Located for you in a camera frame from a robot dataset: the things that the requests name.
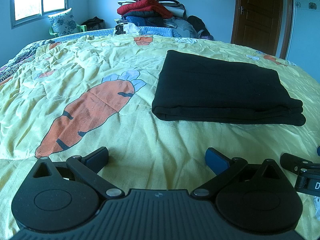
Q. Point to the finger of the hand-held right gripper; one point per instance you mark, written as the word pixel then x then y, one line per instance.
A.
pixel 318 150
pixel 291 162

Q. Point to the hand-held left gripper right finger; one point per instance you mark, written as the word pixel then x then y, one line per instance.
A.
pixel 216 160

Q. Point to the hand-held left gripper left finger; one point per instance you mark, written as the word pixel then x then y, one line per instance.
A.
pixel 97 158

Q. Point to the black pants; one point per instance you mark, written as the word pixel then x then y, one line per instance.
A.
pixel 212 87

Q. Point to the yellow carrot print blanket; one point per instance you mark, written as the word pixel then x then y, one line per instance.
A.
pixel 150 142

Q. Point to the striped patterned blanket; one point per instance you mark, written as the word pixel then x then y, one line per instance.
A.
pixel 15 62

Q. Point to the blue quilted bedspread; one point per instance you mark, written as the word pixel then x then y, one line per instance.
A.
pixel 100 32

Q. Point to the green plastic chair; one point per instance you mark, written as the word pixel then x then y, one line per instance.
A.
pixel 83 27

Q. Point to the black garment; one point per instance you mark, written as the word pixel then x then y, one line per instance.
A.
pixel 198 26

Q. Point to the dark bag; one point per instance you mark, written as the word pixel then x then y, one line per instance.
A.
pixel 93 23

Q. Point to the brown wooden door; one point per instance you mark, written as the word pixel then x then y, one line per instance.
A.
pixel 288 17
pixel 258 17

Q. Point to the floral pillow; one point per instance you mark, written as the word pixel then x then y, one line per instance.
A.
pixel 65 22

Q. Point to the blue padded jacket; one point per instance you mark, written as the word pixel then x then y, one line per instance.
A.
pixel 147 20

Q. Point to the red padded jacket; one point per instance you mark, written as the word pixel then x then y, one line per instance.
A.
pixel 145 7

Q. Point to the flower wall decals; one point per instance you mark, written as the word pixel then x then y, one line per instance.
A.
pixel 311 5

